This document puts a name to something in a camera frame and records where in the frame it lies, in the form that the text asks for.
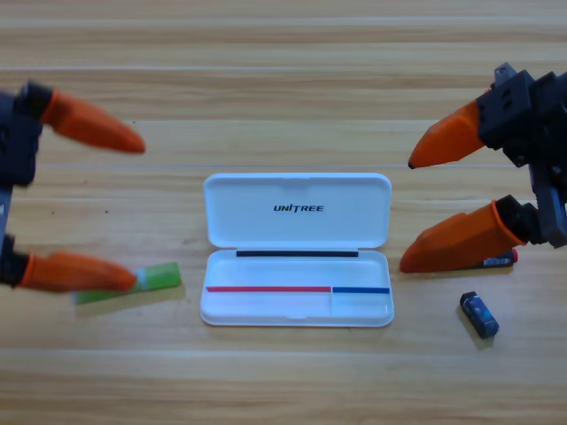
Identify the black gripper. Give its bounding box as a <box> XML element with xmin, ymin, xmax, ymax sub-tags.
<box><xmin>399</xmin><ymin>61</ymin><xmax>567</xmax><ymax>274</ymax></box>
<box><xmin>0</xmin><ymin>81</ymin><xmax>146</xmax><ymax>293</ymax></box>

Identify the red and black marker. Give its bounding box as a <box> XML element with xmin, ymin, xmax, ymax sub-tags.
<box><xmin>460</xmin><ymin>248</ymin><xmax>519</xmax><ymax>271</ymax></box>

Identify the green highlighter pen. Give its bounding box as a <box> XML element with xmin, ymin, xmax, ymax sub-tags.
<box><xmin>70</xmin><ymin>261</ymin><xmax>182</xmax><ymax>306</ymax></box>

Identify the blue and black eraser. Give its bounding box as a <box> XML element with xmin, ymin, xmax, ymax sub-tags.
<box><xmin>459</xmin><ymin>290</ymin><xmax>501</xmax><ymax>340</ymax></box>

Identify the white Unitree pencil case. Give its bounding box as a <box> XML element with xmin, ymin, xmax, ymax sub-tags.
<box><xmin>199</xmin><ymin>172</ymin><xmax>395</xmax><ymax>328</ymax></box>

